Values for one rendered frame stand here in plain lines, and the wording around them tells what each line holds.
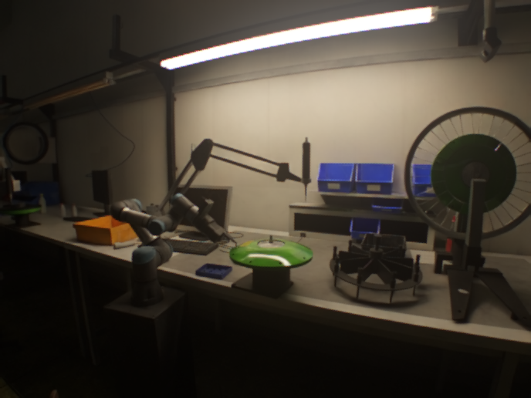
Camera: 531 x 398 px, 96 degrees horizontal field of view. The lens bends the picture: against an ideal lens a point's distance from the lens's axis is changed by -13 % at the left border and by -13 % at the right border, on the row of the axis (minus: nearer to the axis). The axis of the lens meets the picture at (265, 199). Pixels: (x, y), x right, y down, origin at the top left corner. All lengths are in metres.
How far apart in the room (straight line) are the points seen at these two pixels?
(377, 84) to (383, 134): 0.31
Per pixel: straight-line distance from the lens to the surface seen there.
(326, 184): 1.64
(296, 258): 0.95
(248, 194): 2.08
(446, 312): 1.07
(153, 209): 1.35
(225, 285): 1.12
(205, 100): 2.34
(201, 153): 1.27
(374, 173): 1.79
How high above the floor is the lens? 1.39
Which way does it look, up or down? 7 degrees down
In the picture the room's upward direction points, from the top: straight up
